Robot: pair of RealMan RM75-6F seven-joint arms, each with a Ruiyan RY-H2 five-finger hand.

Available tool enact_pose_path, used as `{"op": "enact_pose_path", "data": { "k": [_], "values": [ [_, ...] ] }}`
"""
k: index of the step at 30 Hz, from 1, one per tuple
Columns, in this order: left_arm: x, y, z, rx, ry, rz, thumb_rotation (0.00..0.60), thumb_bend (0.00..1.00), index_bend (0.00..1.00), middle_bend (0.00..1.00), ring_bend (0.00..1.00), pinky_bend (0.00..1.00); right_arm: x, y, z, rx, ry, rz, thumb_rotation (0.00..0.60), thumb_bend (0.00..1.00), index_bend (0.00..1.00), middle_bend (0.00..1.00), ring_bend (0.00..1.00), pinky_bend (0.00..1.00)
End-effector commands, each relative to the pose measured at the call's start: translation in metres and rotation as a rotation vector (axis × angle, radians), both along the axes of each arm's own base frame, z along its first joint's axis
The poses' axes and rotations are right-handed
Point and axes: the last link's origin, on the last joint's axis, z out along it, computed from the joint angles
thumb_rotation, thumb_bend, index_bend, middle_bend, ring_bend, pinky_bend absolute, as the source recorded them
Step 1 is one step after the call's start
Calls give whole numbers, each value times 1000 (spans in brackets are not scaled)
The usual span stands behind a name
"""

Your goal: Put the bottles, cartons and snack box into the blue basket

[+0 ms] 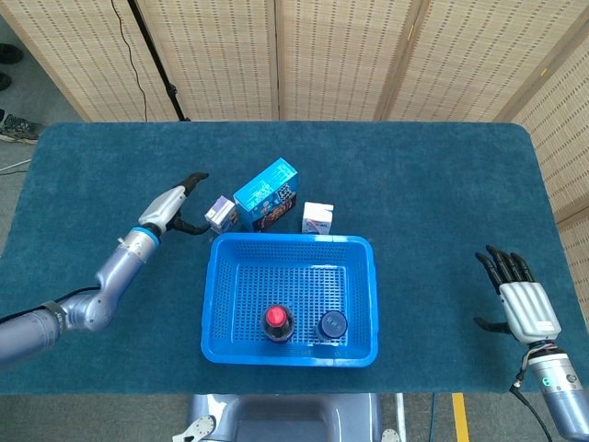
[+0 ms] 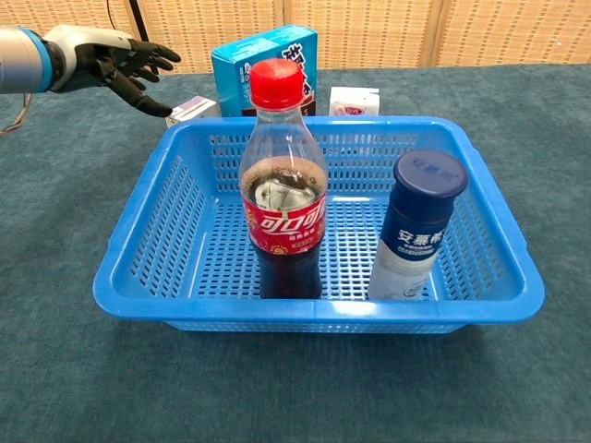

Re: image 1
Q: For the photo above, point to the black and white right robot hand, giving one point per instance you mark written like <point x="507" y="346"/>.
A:
<point x="529" y="308"/>

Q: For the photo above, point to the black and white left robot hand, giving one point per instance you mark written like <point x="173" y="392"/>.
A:
<point x="163" y="207"/>

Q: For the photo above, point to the small purple carton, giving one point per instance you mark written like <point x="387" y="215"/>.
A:
<point x="221" y="214"/>

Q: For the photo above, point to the blue cookie box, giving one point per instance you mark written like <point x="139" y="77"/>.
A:
<point x="262" y="193"/>

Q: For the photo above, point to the cola bottle red cap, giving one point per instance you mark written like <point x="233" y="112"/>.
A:
<point x="275" y="317"/>

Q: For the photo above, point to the white bottle blue cap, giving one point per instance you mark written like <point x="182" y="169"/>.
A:
<point x="332" y="324"/>

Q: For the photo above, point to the silver-blue left robot arm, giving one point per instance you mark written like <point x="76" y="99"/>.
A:
<point x="119" y="267"/>

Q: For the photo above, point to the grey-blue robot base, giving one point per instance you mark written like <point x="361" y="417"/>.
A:
<point x="276" y="419"/>

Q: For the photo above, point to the blue plastic perforated basket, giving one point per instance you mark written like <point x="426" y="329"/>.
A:
<point x="239" y="285"/>

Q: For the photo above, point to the small white carton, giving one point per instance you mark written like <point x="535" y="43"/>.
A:
<point x="316" y="216"/>

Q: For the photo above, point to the teal table mat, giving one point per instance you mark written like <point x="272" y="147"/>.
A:
<point x="437" y="207"/>

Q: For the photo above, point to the black tripod pole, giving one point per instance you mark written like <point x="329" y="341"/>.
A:
<point x="158" y="64"/>

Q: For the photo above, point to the bamboo folding screen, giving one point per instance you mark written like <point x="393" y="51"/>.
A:
<point x="221" y="55"/>

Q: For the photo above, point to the grey sneaker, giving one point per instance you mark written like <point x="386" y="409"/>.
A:
<point x="18" y="129"/>

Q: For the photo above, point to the black shoe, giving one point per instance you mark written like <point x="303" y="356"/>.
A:
<point x="10" y="54"/>
<point x="4" y="82"/>

